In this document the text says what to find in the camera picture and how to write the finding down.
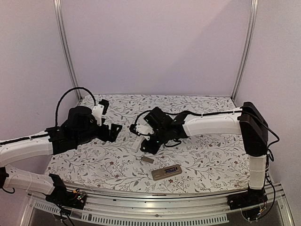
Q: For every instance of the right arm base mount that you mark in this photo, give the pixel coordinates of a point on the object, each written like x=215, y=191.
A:
x=246, y=199

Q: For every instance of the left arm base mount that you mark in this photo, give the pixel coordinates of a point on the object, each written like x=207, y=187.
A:
x=61, y=196

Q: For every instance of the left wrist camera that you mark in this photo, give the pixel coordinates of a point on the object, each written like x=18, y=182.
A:
x=99, y=110

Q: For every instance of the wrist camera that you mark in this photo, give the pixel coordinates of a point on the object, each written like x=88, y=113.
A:
x=99, y=110
x=142, y=130

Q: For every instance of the long white remote control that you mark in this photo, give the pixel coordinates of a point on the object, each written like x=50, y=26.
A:
x=137, y=144

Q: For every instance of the grey remote battery cover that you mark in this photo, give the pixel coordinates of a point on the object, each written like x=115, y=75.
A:
x=147, y=159

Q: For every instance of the right aluminium frame post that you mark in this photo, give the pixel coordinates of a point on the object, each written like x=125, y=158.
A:
x=246, y=49

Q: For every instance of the black battery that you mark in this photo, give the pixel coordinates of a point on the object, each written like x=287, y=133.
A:
x=170, y=170

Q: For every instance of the floral patterned table mat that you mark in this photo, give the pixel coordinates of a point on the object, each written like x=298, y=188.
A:
x=209, y=162

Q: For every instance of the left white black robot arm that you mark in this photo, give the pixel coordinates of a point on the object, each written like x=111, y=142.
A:
x=82, y=126

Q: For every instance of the aluminium frame post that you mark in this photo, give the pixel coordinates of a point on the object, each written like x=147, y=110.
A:
x=246, y=49
x=63, y=37

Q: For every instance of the white air conditioner remote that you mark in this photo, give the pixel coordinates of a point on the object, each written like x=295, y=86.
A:
x=159, y=174

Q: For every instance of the left aluminium frame post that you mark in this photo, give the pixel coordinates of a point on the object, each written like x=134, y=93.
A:
x=63, y=37

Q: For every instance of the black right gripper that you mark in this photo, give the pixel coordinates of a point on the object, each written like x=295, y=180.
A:
x=151, y=149

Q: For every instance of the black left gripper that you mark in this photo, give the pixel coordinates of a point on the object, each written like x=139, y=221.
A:
x=113, y=134

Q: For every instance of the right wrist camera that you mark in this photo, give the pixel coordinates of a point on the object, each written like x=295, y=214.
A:
x=142, y=130

